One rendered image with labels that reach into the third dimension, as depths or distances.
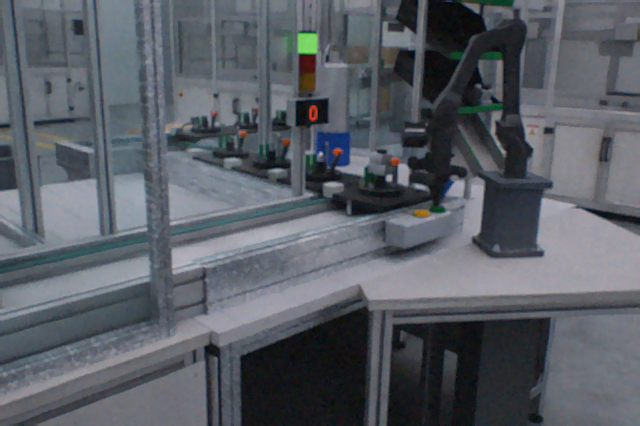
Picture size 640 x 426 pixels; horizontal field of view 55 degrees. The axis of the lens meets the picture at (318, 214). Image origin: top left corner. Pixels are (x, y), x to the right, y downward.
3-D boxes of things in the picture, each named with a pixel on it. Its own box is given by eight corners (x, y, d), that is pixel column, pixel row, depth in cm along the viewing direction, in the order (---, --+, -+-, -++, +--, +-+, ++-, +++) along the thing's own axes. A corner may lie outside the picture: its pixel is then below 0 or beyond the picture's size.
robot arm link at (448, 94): (516, 27, 155) (479, 9, 155) (526, 26, 148) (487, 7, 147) (462, 131, 163) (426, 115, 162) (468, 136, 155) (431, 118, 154)
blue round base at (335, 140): (356, 164, 279) (358, 131, 275) (332, 168, 268) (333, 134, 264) (332, 159, 289) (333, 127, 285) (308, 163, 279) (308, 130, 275)
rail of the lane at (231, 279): (462, 230, 182) (465, 195, 179) (208, 315, 123) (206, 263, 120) (446, 226, 186) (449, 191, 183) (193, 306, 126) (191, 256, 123)
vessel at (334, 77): (355, 131, 275) (359, 43, 264) (333, 133, 265) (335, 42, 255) (333, 127, 284) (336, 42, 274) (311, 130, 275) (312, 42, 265)
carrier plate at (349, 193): (437, 200, 180) (438, 193, 180) (384, 214, 164) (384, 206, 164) (376, 185, 197) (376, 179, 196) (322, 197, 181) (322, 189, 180)
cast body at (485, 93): (488, 109, 197) (497, 90, 193) (478, 110, 195) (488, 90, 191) (471, 96, 202) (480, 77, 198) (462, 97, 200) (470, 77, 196)
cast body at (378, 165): (394, 174, 178) (395, 150, 176) (384, 176, 175) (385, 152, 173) (372, 169, 184) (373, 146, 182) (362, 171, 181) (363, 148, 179)
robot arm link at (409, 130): (448, 103, 161) (403, 101, 161) (454, 106, 153) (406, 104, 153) (445, 146, 164) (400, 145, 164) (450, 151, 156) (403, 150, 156)
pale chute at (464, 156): (475, 177, 194) (484, 169, 191) (445, 182, 187) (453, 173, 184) (435, 108, 205) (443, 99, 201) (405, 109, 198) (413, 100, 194)
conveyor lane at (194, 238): (435, 229, 183) (437, 196, 180) (191, 305, 127) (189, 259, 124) (364, 209, 203) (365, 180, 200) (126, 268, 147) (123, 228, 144)
